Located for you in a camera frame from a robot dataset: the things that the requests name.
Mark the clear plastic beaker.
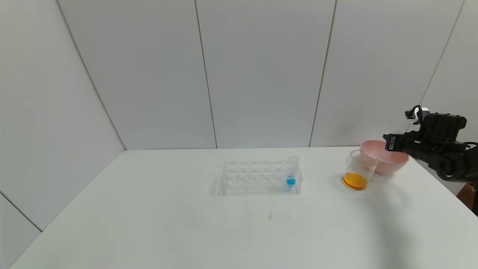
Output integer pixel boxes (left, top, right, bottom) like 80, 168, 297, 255
342, 150, 379, 191

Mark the test tube with blue pigment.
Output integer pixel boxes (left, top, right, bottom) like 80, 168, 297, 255
286, 156, 300, 188

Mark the clear acrylic test tube rack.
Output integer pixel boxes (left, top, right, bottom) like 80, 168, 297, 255
220, 160, 303, 196

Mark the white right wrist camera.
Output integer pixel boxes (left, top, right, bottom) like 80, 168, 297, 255
411, 107, 430, 123

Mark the pink bowl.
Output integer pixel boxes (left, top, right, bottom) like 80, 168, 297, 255
359, 140, 410, 174

